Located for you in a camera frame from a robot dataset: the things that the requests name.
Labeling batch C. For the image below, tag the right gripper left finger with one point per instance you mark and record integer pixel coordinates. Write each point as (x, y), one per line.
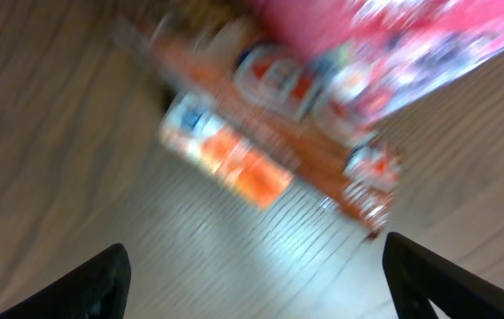
(98, 288)

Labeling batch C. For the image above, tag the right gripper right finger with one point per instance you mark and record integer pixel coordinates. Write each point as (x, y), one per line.
(419, 280)

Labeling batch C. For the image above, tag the orange juice carton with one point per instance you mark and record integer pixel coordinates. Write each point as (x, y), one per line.
(195, 132)

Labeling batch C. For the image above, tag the orange chocolate bar wrapper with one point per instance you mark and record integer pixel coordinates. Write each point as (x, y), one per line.
(267, 95)

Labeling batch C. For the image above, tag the purple snack package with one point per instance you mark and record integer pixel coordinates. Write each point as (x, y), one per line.
(375, 57)

